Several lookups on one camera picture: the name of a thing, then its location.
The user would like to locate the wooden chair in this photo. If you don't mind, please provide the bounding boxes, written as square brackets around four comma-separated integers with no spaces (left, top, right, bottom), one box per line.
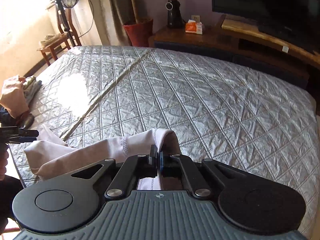
[38,9,82,66]

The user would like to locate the wooden tv cabinet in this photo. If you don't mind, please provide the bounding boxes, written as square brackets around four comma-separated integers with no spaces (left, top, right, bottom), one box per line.
[150,15,319,100]

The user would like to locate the black table device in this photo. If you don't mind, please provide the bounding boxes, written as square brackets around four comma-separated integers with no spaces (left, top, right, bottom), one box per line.
[165,0,184,29]

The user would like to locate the pile of clothes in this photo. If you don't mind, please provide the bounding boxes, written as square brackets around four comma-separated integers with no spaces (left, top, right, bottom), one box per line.
[1,75,42,129]

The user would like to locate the orange tissue pack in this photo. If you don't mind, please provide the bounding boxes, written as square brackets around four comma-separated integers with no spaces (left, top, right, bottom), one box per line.
[185,20,203,35]

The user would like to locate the beige curtain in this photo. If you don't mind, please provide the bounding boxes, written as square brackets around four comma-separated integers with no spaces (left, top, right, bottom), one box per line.
[99,0,135,46]

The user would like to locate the silver quilted bed cover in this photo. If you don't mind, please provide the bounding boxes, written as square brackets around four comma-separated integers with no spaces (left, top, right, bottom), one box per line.
[31,46,319,238]

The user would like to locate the black flat television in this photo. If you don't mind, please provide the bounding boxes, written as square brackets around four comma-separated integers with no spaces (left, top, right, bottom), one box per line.
[212,0,319,46]

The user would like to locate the red plant pot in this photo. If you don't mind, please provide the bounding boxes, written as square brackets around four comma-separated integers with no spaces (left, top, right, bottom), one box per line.
[123,18,153,47]

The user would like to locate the white garment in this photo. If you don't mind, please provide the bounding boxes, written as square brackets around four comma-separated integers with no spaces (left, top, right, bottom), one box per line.
[24,126,181,180]

